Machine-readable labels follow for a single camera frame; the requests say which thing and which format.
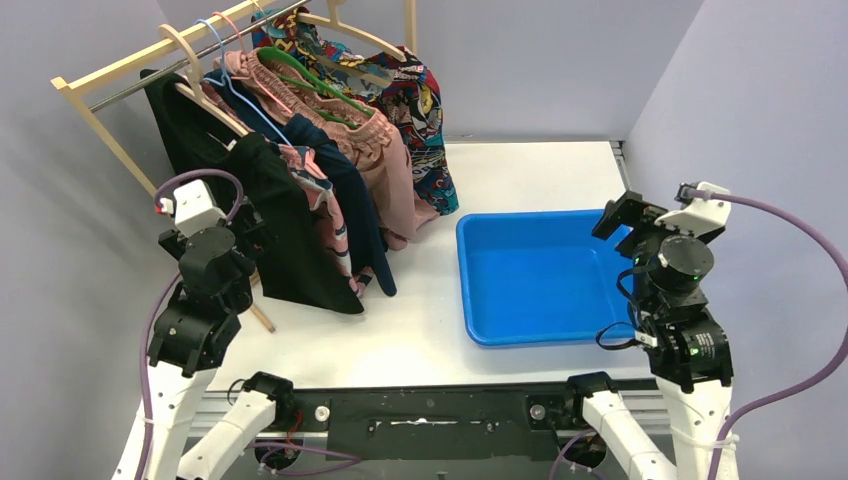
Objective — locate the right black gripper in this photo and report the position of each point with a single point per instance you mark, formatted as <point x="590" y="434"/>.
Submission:
<point x="630" y="208"/>

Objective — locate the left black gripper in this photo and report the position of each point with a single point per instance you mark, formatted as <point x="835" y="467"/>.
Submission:
<point x="245" y="234"/>

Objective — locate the black mesh shorts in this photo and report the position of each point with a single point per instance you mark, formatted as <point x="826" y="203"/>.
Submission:
<point x="292" y="261"/>

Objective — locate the pink shark print shorts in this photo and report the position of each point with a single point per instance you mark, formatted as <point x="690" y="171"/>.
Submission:
<point x="326" y="199"/>

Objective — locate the beige wooden hanger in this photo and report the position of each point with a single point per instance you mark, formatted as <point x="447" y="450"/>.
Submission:
<point x="193" y="76"/>

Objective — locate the light blue wire hanger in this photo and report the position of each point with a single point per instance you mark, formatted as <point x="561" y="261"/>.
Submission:
<point x="227" y="82"/>

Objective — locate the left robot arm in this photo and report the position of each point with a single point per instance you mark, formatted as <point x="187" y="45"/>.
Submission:
<point x="190" y="337"/>

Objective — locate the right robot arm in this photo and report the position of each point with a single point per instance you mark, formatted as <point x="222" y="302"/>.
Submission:
<point x="687" y="350"/>

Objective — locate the navy blue shorts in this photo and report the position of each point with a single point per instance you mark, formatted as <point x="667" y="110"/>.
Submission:
<point x="351" y="199"/>

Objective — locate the dusty pink shorts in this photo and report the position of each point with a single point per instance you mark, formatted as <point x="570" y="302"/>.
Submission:
<point x="376" y="149"/>

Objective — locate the green plastic hanger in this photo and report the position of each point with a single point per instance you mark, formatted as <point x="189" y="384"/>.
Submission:
<point x="324" y="100"/>

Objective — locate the beige hanger at back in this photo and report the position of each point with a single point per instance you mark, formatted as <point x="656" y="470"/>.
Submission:
<point x="334" y="23"/>

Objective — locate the colourful comic print shorts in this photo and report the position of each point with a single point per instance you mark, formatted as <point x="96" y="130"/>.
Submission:
<point x="403" y="89"/>

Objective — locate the blue plastic bin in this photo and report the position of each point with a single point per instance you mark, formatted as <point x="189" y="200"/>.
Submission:
<point x="540" y="278"/>

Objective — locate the metal hanging rod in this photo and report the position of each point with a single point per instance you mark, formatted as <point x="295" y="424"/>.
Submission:
<point x="147" y="56"/>

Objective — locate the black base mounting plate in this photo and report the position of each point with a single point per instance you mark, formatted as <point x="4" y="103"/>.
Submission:
<point x="459" y="422"/>

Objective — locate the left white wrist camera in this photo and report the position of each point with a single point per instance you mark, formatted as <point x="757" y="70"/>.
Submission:
<point x="195" y="205"/>

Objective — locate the aluminium table frame rail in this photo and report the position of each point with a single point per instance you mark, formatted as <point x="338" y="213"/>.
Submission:
<point x="617" y="148"/>

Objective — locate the wooden clothes rack frame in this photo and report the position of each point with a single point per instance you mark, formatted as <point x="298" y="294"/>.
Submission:
<point x="76" y="100"/>

